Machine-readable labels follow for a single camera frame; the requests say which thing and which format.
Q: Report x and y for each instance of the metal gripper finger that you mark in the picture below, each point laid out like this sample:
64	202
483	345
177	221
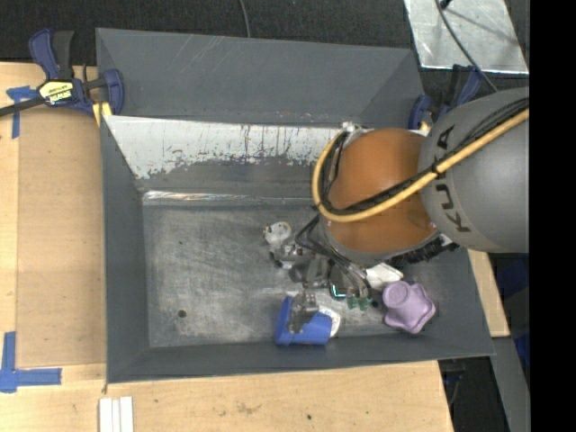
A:
298	321
309	302

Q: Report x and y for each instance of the blue plastic cup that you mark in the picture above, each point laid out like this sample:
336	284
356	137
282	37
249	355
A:
283	326

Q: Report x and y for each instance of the white plastic piece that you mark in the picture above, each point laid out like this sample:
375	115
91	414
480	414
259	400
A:
334	324

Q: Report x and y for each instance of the clear glass thing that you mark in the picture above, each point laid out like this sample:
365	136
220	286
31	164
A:
278	233

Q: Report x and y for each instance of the purple plastic cup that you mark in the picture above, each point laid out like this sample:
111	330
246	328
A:
407	306

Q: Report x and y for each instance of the grey metal bin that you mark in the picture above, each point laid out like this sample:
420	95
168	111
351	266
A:
216	259

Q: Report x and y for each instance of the black cylinder on white bracket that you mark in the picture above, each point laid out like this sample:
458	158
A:
423	252

